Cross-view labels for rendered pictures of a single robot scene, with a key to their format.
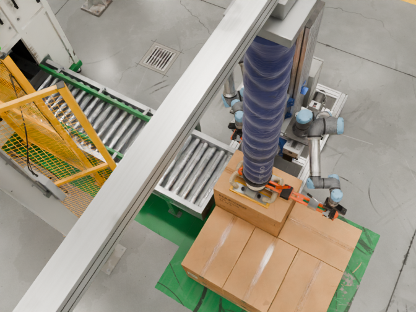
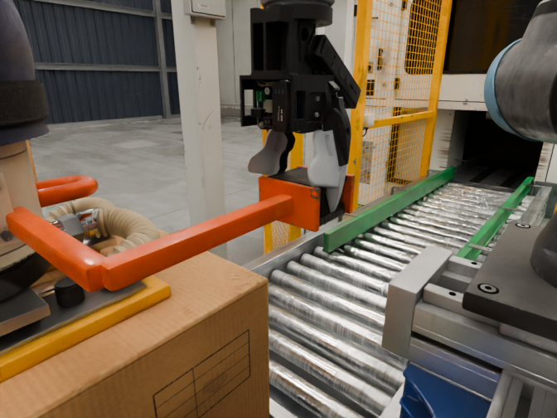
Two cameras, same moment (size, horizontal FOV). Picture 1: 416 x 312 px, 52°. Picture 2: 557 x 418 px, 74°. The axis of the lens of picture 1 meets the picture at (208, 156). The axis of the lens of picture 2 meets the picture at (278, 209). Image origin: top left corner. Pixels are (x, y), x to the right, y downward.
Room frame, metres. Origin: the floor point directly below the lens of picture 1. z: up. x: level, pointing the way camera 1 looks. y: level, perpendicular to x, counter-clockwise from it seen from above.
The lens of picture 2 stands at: (1.63, -0.70, 1.21)
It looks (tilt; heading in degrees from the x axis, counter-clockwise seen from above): 19 degrees down; 92
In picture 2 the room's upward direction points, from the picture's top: straight up
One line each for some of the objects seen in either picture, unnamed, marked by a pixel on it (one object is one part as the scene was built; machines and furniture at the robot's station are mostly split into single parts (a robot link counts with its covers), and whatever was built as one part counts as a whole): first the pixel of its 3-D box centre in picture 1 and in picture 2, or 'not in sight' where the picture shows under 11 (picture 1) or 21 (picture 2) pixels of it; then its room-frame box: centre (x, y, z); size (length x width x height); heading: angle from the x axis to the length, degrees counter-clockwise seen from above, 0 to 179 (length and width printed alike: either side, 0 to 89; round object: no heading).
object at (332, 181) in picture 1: (331, 182); not in sight; (1.01, -0.81, 1.37); 0.11 x 0.11 x 0.08; 81
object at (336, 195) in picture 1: (335, 196); not in sight; (0.91, -0.81, 1.37); 0.09 x 0.08 x 0.11; 171
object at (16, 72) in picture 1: (19, 111); (401, 109); (2.28, 1.58, 1.05); 1.17 x 0.10 x 2.10; 51
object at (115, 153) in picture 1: (70, 134); (400, 196); (2.24, 1.29, 0.60); 1.60 x 0.10 x 0.09; 51
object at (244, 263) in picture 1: (270, 252); not in sight; (0.83, -0.40, 0.34); 1.20 x 1.00 x 0.40; 51
